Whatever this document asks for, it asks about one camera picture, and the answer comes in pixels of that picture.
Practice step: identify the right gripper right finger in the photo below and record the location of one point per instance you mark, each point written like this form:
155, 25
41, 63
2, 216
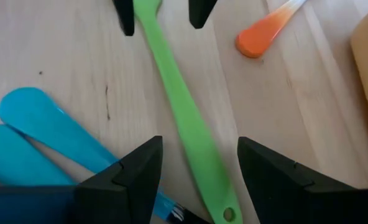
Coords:
296, 199

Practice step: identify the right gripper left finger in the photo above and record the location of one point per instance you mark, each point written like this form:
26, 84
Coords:
78, 205

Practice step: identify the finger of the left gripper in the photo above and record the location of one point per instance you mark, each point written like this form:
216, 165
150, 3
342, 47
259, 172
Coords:
199, 12
126, 15

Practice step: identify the green silicone utensil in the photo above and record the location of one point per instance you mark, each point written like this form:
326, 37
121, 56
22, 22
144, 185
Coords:
184, 118

